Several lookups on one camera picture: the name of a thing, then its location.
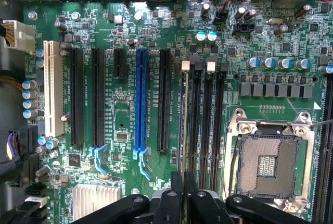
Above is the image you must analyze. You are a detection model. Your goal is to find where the RAM slot with white latches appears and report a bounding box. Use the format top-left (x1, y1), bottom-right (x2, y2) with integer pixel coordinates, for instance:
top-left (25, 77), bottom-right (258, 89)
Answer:
top-left (180, 60), bottom-right (192, 173)
top-left (329, 78), bottom-right (333, 224)
top-left (203, 60), bottom-right (217, 191)

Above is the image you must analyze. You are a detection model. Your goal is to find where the RAM slot with black latches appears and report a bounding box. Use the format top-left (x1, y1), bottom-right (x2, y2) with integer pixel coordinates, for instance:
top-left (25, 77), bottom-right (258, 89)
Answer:
top-left (319, 74), bottom-right (330, 224)
top-left (215, 61), bottom-right (229, 196)
top-left (190, 60), bottom-right (203, 191)

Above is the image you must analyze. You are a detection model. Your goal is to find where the silver finned heat sink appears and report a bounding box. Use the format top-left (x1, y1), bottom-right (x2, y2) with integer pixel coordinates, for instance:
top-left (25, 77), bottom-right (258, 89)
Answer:
top-left (72, 183), bottom-right (122, 222)

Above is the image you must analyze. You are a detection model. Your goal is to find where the silver CPU socket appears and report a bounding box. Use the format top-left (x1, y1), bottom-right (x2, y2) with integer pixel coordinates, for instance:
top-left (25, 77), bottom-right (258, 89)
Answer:
top-left (223, 107), bottom-right (317, 220)

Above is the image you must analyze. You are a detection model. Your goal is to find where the green Dell motherboard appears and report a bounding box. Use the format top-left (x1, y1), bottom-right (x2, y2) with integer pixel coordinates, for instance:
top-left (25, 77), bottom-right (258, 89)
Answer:
top-left (22, 0), bottom-right (333, 224)

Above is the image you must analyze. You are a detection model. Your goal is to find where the long black expansion slot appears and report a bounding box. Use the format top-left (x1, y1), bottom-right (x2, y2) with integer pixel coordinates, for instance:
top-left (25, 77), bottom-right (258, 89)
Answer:
top-left (156, 48), bottom-right (173, 153)
top-left (88, 47), bottom-right (108, 177)
top-left (69, 47), bottom-right (85, 147)

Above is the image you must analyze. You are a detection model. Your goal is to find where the blue expansion slot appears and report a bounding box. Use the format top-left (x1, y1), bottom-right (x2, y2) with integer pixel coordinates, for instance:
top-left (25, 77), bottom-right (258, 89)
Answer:
top-left (132, 47), bottom-right (152, 181)

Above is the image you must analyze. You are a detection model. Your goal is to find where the short black expansion slot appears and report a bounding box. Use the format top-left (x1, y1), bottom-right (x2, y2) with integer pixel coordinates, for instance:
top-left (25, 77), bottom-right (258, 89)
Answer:
top-left (112, 48), bottom-right (127, 80)

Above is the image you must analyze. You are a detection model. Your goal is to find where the white expansion slot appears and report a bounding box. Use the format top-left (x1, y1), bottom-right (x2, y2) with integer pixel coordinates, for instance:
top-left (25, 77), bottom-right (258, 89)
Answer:
top-left (42, 40), bottom-right (65, 138)

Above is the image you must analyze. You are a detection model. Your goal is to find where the white power connector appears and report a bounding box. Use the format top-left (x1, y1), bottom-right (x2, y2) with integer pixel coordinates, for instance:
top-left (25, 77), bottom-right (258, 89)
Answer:
top-left (0, 19), bottom-right (37, 54)

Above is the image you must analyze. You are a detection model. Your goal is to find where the black wire with white tag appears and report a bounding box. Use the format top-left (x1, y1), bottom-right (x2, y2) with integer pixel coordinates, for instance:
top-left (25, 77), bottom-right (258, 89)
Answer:
top-left (15, 183), bottom-right (49, 224)

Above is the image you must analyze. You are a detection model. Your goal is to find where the black connector with purple wires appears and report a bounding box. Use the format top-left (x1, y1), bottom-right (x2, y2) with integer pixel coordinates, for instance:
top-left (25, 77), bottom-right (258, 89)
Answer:
top-left (6, 125), bottom-right (40, 163)

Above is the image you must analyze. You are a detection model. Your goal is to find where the yellow braided wire bundle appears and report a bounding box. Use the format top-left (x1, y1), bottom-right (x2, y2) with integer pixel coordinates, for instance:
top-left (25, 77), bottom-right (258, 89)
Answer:
top-left (0, 74), bottom-right (24, 93)

